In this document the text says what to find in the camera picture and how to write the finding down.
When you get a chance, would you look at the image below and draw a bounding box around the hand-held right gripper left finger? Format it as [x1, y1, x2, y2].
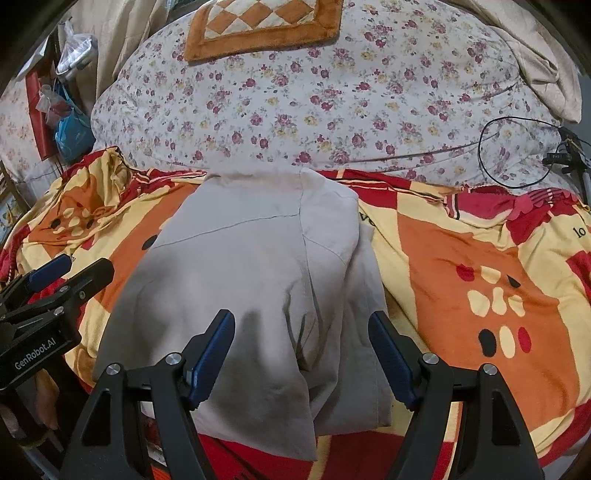
[59, 309, 236, 480]

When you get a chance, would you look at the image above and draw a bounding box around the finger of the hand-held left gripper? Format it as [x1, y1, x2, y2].
[0, 257, 115, 326]
[0, 253, 75, 301]

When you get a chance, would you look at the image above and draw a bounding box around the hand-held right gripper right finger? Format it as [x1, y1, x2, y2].
[368, 311, 546, 480]

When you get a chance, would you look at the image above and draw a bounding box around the beige jacket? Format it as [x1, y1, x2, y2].
[91, 167, 395, 462]

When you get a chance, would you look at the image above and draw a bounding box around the person's left hand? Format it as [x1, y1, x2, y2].
[34, 371, 63, 432]

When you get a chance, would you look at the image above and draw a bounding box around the red orange printed blanket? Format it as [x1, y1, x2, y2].
[0, 147, 591, 480]

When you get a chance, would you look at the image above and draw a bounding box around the blue plastic bag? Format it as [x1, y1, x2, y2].
[54, 83, 96, 163]

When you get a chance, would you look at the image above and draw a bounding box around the red board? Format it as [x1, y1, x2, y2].
[24, 68, 60, 162]

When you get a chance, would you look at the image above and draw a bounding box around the clear plastic bag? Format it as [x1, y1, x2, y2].
[36, 85, 75, 126]

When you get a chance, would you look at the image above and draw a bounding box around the silver plastic bag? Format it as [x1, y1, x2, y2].
[54, 18, 101, 85]

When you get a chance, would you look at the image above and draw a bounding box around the beige curtain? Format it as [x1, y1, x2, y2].
[68, 0, 178, 112]

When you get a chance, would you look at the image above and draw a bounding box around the black tripod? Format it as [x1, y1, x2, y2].
[542, 126, 591, 206]

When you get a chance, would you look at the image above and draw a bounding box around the floral quilt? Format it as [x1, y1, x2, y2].
[90, 0, 575, 189]

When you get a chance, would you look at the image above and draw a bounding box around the orange checkered cushion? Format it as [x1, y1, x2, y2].
[184, 0, 345, 64]

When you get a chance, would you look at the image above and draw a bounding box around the beige cloth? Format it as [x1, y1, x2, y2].
[455, 0, 583, 124]

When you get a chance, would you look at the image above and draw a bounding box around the wooden frame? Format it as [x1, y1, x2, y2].
[0, 159, 29, 247]

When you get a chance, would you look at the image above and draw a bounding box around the black cable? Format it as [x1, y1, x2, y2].
[477, 116, 568, 190]

